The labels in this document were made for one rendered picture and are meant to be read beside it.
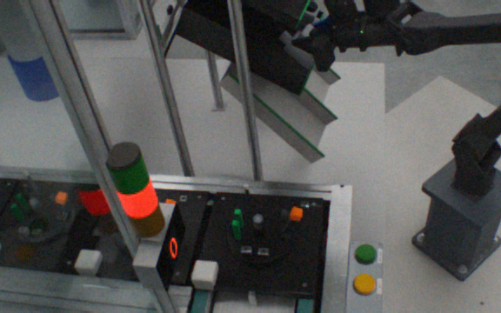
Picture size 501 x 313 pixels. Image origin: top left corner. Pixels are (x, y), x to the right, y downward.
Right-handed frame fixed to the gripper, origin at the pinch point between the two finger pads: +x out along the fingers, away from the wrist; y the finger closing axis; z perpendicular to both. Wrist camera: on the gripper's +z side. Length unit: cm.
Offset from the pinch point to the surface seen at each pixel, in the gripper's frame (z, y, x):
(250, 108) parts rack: -10.5, 9.7, 13.4
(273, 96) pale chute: -15.6, -1.9, 15.2
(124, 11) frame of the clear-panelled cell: -5, -39, 87
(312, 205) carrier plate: -33.4, 13.6, 3.9
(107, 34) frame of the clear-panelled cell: -12, -37, 98
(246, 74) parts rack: -2.1, 10.2, 10.7
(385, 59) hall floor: -107, -173, 57
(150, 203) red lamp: 2, 50, 4
